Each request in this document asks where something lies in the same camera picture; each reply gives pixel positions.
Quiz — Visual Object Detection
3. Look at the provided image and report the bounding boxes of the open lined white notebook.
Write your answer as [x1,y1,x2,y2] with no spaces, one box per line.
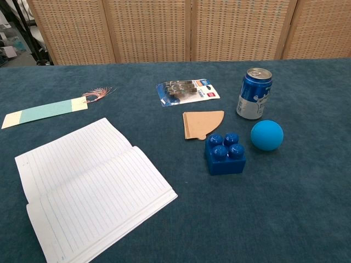
[14,117,178,263]

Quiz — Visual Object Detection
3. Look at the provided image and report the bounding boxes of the black tripod stand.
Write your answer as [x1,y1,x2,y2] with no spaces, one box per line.
[0,0,53,66]

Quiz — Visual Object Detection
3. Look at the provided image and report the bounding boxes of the blue white drink can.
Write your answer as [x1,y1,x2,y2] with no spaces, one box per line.
[236,67,273,120]

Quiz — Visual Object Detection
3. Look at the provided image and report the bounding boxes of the binder clips blister pack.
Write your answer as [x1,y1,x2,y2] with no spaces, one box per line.
[155,78,221,107]

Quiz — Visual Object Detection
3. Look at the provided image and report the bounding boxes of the wicker folding screen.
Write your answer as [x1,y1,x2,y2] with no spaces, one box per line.
[26,0,351,66]

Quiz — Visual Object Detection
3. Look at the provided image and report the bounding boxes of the dark teal table cover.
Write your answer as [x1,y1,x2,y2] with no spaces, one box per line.
[0,58,351,263]

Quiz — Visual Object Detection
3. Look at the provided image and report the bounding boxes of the white box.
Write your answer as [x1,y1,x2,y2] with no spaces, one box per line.
[0,45,19,60]

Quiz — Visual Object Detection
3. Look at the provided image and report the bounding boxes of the teal cream bookmark with tassel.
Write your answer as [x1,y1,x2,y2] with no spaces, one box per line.
[1,87,117,130]

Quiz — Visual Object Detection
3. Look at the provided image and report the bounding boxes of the blue four-stud building block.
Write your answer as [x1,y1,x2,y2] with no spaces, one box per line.
[204,131,247,176]

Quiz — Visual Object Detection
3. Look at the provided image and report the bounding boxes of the blue rubber ball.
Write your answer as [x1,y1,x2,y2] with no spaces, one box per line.
[250,119,285,152]

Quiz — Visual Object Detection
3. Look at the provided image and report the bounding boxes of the brown fan-shaped paper filter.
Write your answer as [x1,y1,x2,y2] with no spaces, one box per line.
[182,110,225,141]

